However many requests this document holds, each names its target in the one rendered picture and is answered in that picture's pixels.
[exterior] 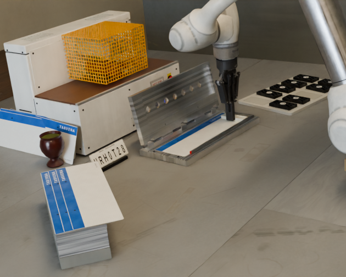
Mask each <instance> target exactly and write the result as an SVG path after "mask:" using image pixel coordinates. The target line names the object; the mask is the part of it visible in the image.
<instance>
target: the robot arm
mask: <svg viewBox="0 0 346 277"><path fill-rule="evenodd" d="M235 1H237V0H210V1H209V2H208V3H207V4H206V5H205V6H204V7H203V8H202V9H194V10H193V11H192V12H190V13H189V14H188V15H187V16H185V17H184V18H182V19H181V21H179V22H177V23H176V24H175V25H174V26H173V27H172V28H171V30H170V32H169V40H170V43H171V45H172V46H173V47H174V48H175V49H177V50H178V51H181V52H193V51H196V50H199V49H202V48H205V47H207V46H209V45H211V44H213V51H214V57H215V58H216V67H217V69H219V71H220V72H219V79H218V80H215V83H216V85H217V89H218V92H219V96H220V101H221V103H224V104H225V109H226V120H229V121H234V120H235V104H234V102H237V100H235V99H237V98H238V84H239V76H240V72H239V71H236V68H237V66H238V64H237V57H238V55H239V49H238V35H239V16H238V10H237V6H236V3H235ZM298 1H299V3H300V5H301V8H302V10H303V13H304V15H305V18H306V20H307V22H308V25H309V28H310V30H311V33H312V35H313V37H314V40H315V42H316V45H317V47H318V50H319V52H320V54H321V57H322V60H323V62H324V65H325V67H326V70H327V72H328V74H329V77H330V79H331V82H332V86H331V87H330V90H329V92H328V95H327V99H328V107H329V115H330V117H329V119H328V134H329V137H330V140H331V142H332V143H333V145H334V146H335V148H336V149H338V150H339V151H341V152H342V153H345V154H346V17H345V14H344V11H343V9H342V6H341V4H340V1H339V0H298Z"/></svg>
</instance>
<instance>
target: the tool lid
mask: <svg viewBox="0 0 346 277"><path fill-rule="evenodd" d="M198 82H199V83H200V87H198ZM190 86H191V87H192V90H191V91H190V89H189V87H190ZM182 90H183V91H184V94H183V95H182V93H181V91H182ZM173 94H175V96H176V98H175V99H174V98H173ZM165 98H166V99H167V103H165V102H164V99H165ZM128 99H129V104H130V107H131V111H132V115H133V119H134V121H135V126H136V129H137V133H138V137H139V141H140V144H141V146H143V145H146V144H148V140H156V139H157V138H159V137H161V138H162V139H161V140H163V139H165V138H167V137H168V136H170V135H172V134H173V130H174V129H176V128H178V127H179V126H181V123H182V122H184V123H187V122H189V121H191V120H194V122H196V121H198V120H199V119H201V118H203V117H205V114H204V113H206V112H208V111H209V110H211V107H212V106H213V107H217V106H219V101H218V98H217V94H216V89H215V85H214V80H213V76H212V73H211V68H210V64H209V62H204V63H202V64H200V65H197V66H195V67H193V68H190V69H188V70H186V71H184V72H182V73H179V74H177V75H175V76H173V77H171V78H169V79H166V80H164V81H162V82H160V83H158V84H155V85H153V86H151V87H149V88H146V89H144V90H142V91H140V92H137V93H135V94H133V95H131V96H128ZM156 102H157V103H158V107H156V106H155V103H156ZM146 107H148V108H149V112H147V111H146Z"/></svg>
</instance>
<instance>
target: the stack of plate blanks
mask: <svg viewBox="0 0 346 277"><path fill-rule="evenodd" d="M41 178H42V185H43V189H44V197H45V200H46V206H47V210H48V215H49V219H50V222H51V227H52V231H53V236H54V240H55V245H56V248H57V252H58V257H59V261H60V266H61V269H62V270H63V269H68V268H72V267H77V266H80V265H85V264H90V263H94V262H99V261H103V260H107V259H112V256H111V249H110V245H109V240H108V233H107V224H103V225H97V226H93V227H89V228H84V229H80V230H75V231H69V232H64V230H63V226H62V222H61V220H60V215H59V212H58V207H57V204H56V201H55V196H54V193H53V189H52V185H51V181H50V178H49V174H48V172H47V171H46V172H42V173H41Z"/></svg>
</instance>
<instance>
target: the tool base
mask: <svg viewBox="0 0 346 277"><path fill-rule="evenodd" d="M217 109H218V107H216V108H213V107H212V108H211V110H209V111H208V112H206V113H204V114H205V117H203V118H201V119H199V120H198V121H196V122H194V120H191V121H189V122H188V123H186V124H183V123H182V124H181V126H179V127H178V128H177V129H175V130H173V134H172V135H170V136H168V137H167V138H165V139H163V140H161V139H162V138H161V137H160V138H158V139H156V140H154V141H148V144H146V145H144V146H143V148H142V149H140V151H139V152H140V155H141V156H145V157H150V158H154V159H158V160H163V161H166V162H170V163H175V164H179V165H184V166H189V165H191V164H192V163H194V162H196V161H197V160H199V159H201V158H202V157H204V156H206V155H207V154H209V153H210V152H212V151H213V150H215V149H217V148H219V147H220V146H222V145H223V144H225V143H226V142H229V141H230V140H232V139H233V138H235V137H236V136H238V135H240V134H241V133H243V132H245V131H246V130H248V129H250V128H251V127H253V126H254V125H256V124H258V123H259V122H260V118H259V117H257V116H255V117H253V118H251V119H250V120H248V121H246V122H245V123H243V124H241V125H240V126H238V127H236V128H235V129H233V130H231V131H230V132H228V133H226V134H224V135H223V136H221V137H219V138H218V139H216V140H215V141H213V142H211V143H209V144H208V145H206V146H204V147H203V148H201V149H199V150H198V151H196V152H194V153H192V154H188V155H187V156H185V157H181V156H179V157H178V156H177V155H174V154H169V153H165V152H160V151H155V150H156V149H157V148H159V147H161V146H163V145H164V144H166V143H168V142H170V141H172V140H173V139H175V138H177V137H179V136H181V135H183V134H184V133H186V132H188V131H190V130H192V129H194V128H195V127H197V126H199V125H200V124H202V123H204V122H206V121H208V120H209V119H211V118H213V117H215V116H217V115H219V114H220V113H225V112H224V110H217ZM153 151H155V152H153Z"/></svg>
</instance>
